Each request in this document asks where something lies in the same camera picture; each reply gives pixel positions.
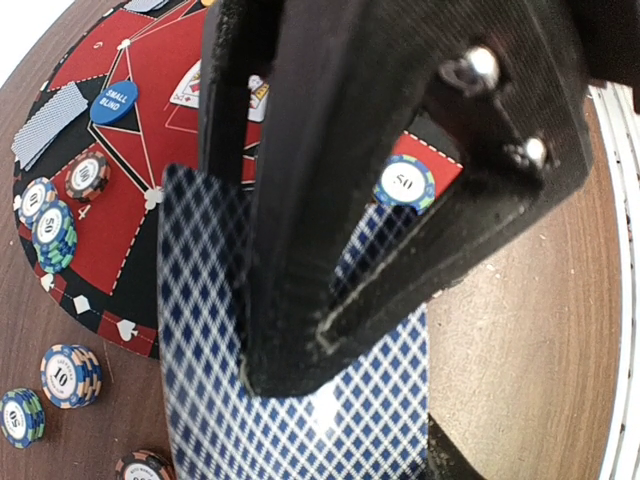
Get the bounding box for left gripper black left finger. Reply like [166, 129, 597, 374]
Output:
[427, 414, 485, 480]

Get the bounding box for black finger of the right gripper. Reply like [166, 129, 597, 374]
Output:
[198, 1, 280, 209]

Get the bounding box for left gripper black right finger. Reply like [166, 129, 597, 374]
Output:
[243, 1, 592, 397]

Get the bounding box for king of diamonds card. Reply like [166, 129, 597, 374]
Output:
[170, 60, 201, 109]

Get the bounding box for blue playing card deck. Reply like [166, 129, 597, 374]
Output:
[157, 164, 429, 479]

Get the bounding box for dealt card sector seven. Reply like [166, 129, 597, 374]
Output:
[124, 0, 168, 14]

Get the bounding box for green fifty chips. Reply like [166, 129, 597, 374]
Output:
[32, 199, 78, 274]
[373, 154, 436, 215]

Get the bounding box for blue small blind button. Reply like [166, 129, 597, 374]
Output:
[90, 80, 139, 125]

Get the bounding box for dealt card sector five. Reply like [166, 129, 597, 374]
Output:
[11, 82, 88, 170]

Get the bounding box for brown hundred chips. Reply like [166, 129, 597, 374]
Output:
[65, 152, 111, 203]

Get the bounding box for single blue ten chip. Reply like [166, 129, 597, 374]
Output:
[18, 177, 58, 230]

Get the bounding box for blue white poker chip stack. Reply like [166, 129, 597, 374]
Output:
[40, 344, 103, 409]

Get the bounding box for round red black poker mat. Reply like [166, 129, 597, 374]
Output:
[12, 0, 466, 361]

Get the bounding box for brown poker chip stack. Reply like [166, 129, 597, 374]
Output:
[115, 449, 177, 480]

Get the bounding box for green poker chip stack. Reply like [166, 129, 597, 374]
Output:
[1, 388, 46, 449]

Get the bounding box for front aluminium rail base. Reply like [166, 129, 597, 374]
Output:
[590, 83, 639, 479]

